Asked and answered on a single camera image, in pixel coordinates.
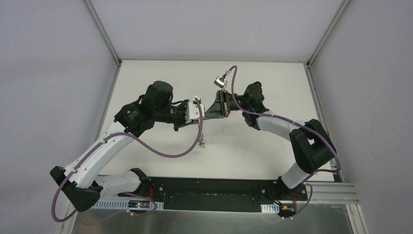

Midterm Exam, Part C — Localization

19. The silver keyring with clips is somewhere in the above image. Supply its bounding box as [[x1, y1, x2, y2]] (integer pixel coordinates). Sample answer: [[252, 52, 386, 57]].
[[198, 123, 205, 144]]

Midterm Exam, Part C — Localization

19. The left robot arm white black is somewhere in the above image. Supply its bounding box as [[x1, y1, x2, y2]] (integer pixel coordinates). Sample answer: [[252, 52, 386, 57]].
[[50, 81, 191, 212]]

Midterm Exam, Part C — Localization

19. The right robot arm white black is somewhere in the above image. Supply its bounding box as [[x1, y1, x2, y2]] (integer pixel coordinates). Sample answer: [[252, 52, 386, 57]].
[[205, 80, 337, 200]]

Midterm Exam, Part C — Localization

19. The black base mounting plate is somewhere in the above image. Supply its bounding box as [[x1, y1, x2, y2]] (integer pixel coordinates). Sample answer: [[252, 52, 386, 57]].
[[132, 177, 308, 213]]

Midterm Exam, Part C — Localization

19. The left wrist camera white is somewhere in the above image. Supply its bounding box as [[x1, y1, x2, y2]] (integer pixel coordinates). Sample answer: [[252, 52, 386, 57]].
[[185, 96, 205, 123]]

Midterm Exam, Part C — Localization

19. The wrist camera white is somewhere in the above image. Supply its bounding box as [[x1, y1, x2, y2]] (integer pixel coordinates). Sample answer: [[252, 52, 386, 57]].
[[214, 74, 227, 89], [185, 96, 205, 123]]

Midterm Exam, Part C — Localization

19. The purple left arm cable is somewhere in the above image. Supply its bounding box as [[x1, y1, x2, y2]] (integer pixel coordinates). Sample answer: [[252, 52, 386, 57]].
[[51, 99, 204, 225]]

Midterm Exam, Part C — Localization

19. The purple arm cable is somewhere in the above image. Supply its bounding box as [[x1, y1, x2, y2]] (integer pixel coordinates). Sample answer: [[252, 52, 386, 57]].
[[51, 99, 204, 225], [225, 65, 342, 224]]

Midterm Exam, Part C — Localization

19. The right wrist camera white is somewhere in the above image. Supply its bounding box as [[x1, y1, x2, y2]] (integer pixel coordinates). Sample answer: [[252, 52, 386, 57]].
[[214, 74, 227, 89]]

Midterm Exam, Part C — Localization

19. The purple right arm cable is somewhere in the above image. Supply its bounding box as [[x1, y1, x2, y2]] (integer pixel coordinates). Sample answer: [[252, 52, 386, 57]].
[[225, 65, 342, 224]]

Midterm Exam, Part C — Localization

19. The aluminium frame post left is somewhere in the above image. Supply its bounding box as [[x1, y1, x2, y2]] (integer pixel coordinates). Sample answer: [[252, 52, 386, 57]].
[[82, 0, 122, 66]]

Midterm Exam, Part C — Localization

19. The aluminium frame post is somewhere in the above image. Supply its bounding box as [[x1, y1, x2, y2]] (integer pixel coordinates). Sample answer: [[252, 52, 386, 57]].
[[307, 0, 352, 68], [82, 0, 122, 66]]

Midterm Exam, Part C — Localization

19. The aluminium frame post right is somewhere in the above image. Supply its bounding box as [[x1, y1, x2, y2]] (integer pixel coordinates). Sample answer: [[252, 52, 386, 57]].
[[307, 0, 352, 68]]

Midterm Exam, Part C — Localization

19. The aluminium front rail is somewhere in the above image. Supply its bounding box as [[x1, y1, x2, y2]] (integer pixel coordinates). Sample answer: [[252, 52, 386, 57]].
[[68, 176, 359, 205]]

